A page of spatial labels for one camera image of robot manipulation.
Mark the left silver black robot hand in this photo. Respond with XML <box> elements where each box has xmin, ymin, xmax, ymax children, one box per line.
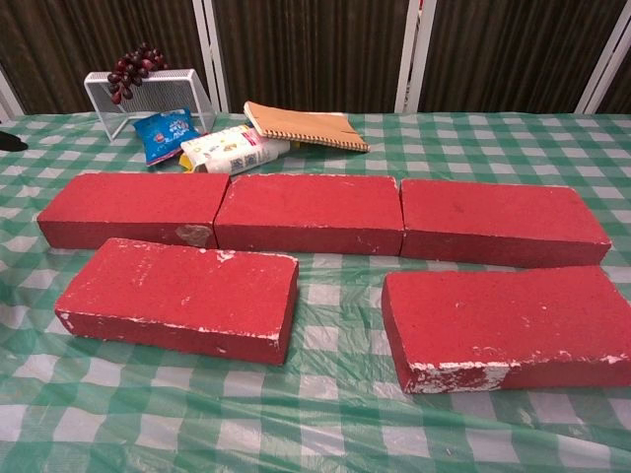
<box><xmin>0</xmin><ymin>130</ymin><xmax>30</xmax><ymax>153</ymax></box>

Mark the red brick with chipped edges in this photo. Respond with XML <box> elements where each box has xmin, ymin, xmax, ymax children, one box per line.
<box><xmin>52</xmin><ymin>236</ymin><xmax>301</xmax><ymax>367</ymax></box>

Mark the red brick with white-worn end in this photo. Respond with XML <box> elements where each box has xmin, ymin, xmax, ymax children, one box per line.
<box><xmin>381</xmin><ymin>265</ymin><xmax>631</xmax><ymax>395</ymax></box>

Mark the red brick with grey patch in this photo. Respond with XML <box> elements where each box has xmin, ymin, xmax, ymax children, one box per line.
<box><xmin>36</xmin><ymin>171</ymin><xmax>232</xmax><ymax>250</ymax></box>

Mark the red foam brick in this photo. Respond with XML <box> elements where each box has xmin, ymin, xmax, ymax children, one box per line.
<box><xmin>212</xmin><ymin>172</ymin><xmax>405</xmax><ymax>256</ymax></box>
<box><xmin>398</xmin><ymin>177</ymin><xmax>613</xmax><ymax>270</ymax></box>

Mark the dark red grape bunch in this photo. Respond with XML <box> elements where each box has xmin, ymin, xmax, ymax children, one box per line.
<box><xmin>106</xmin><ymin>42</ymin><xmax>169</xmax><ymax>105</ymax></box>

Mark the blue snack bag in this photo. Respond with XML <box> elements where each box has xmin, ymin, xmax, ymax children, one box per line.
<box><xmin>131</xmin><ymin>107</ymin><xmax>203</xmax><ymax>167</ymax></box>

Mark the white printed snack package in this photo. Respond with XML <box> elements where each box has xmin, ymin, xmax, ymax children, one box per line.
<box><xmin>179</xmin><ymin>124</ymin><xmax>292</xmax><ymax>174</ymax></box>

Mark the brown spiral notebook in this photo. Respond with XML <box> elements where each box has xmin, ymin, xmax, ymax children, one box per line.
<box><xmin>243</xmin><ymin>101</ymin><xmax>371</xmax><ymax>154</ymax></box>

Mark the green white checkered tablecloth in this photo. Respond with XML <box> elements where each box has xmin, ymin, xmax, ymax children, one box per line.
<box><xmin>0</xmin><ymin>110</ymin><xmax>631</xmax><ymax>473</ymax></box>

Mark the white partition frame post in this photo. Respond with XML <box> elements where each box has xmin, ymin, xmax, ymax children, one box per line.
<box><xmin>0</xmin><ymin>68</ymin><xmax>26</xmax><ymax>123</ymax></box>
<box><xmin>576</xmin><ymin>0</ymin><xmax>631</xmax><ymax>114</ymax></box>
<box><xmin>191</xmin><ymin>0</ymin><xmax>232</xmax><ymax>113</ymax></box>
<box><xmin>393</xmin><ymin>0</ymin><xmax>436</xmax><ymax>113</ymax></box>

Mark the white wire mesh shelf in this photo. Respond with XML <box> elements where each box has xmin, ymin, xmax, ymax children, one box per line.
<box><xmin>83</xmin><ymin>68</ymin><xmax>217</xmax><ymax>140</ymax></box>

